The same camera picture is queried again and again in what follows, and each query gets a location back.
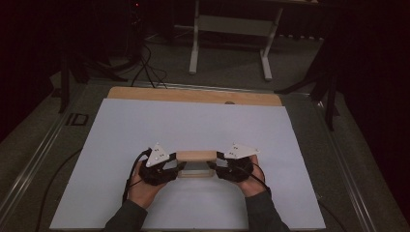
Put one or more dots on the small wooden box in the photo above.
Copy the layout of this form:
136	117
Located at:
196	156

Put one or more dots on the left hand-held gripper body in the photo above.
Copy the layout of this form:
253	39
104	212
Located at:
156	174

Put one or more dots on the black tripod stand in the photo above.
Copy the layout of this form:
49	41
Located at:
328	96

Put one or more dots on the black metal stand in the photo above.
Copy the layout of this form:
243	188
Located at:
65	87

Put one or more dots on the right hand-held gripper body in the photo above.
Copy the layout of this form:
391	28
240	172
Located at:
237	170

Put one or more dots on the person's right hand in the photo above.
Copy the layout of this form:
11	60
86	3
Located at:
253	187

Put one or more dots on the white table sheet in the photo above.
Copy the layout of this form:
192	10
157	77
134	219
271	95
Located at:
180	125

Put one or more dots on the metal floor rail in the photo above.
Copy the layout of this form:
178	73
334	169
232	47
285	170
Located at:
35	158
345	180

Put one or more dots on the dark equipment rack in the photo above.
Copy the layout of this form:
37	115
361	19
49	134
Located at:
134	32

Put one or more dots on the white metal desk frame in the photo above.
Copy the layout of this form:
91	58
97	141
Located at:
232	25

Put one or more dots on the black rectangular floor socket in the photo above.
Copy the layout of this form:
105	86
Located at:
77	119

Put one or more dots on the person's left hand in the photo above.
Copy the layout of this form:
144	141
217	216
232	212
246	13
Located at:
141	193

